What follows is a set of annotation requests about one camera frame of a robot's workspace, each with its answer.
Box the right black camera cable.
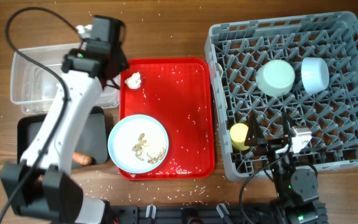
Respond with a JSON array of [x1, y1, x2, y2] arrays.
[[239, 142, 291, 224]]

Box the peanut shells and rice pile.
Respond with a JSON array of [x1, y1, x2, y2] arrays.
[[132, 133, 167, 164]]

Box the large light blue plate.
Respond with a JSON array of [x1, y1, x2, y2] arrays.
[[108, 114, 169, 174]]

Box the white plastic spoon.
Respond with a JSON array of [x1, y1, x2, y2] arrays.
[[216, 63, 227, 110]]

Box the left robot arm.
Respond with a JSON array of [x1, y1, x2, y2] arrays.
[[0, 16, 129, 223]]

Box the red plastic serving tray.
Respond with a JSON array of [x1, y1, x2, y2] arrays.
[[119, 57, 215, 180]]

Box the mint green bowl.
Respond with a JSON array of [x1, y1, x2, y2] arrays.
[[255, 60, 295, 97]]

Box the orange carrot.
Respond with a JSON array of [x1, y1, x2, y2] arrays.
[[72, 152, 93, 166]]

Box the clear plastic bin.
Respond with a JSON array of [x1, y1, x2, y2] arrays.
[[10, 42, 121, 115]]

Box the black plastic tray bin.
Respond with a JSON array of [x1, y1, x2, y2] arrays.
[[17, 106, 108, 166]]

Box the yellow plastic cup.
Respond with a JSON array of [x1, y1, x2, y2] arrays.
[[229, 123, 250, 151]]

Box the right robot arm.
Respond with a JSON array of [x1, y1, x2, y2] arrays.
[[239, 112, 319, 223]]

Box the white tissue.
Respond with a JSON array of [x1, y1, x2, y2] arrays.
[[124, 72, 142, 90]]

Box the small light blue saucer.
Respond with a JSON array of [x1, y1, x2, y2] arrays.
[[301, 57, 329, 94]]

